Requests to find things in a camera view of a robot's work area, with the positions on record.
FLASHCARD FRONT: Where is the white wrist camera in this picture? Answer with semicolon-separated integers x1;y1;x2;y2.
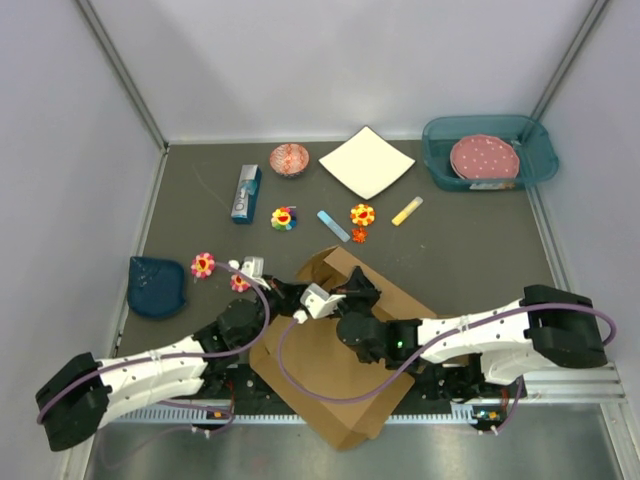
228;256;264;280
292;283;346;324

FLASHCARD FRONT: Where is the orange flower plush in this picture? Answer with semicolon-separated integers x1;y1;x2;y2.
350;203;376;227

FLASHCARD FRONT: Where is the red glitter ornament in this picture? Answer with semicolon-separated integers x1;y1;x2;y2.
351;227;368;244

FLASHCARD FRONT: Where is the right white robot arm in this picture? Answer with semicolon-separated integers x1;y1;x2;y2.
329;268;617;398

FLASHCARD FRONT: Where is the blue toothpaste box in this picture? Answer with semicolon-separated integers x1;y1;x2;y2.
231;164;262;224

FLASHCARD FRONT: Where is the rainbow flower plush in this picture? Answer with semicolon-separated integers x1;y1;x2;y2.
271;206;297;232

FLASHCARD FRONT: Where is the blue marker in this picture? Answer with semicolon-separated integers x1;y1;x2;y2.
317;210;351;243

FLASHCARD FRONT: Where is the teal plastic bin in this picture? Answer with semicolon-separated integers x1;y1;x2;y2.
422;115;559;192

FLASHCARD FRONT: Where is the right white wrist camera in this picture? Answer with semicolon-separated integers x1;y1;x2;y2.
292;283;346;324

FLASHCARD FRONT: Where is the brown cardboard box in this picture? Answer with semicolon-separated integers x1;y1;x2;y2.
249;246;436;451

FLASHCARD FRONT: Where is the pink polka dot plate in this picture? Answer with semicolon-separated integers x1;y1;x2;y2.
449;134;520;180

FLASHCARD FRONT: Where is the dark blue leaf dish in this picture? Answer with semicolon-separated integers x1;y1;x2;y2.
126;256;186;320

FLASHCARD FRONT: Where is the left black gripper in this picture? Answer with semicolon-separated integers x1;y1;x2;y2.
240;275;314;349

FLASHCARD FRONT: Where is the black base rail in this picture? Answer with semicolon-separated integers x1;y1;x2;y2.
219;362;474;416

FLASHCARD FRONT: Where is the red patterned bowl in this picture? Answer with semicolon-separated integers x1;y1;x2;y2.
269;143;310;178

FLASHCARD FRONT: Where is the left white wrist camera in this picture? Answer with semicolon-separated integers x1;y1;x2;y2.
228;256;264;280

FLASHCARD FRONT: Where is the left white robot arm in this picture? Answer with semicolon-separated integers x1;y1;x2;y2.
35;276;307;452

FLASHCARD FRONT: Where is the white square plate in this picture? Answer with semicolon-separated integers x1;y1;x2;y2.
319;126;415;200

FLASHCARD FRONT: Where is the pink flower plush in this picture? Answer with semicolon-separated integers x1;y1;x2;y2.
230;274;251;293
190;252;216;280

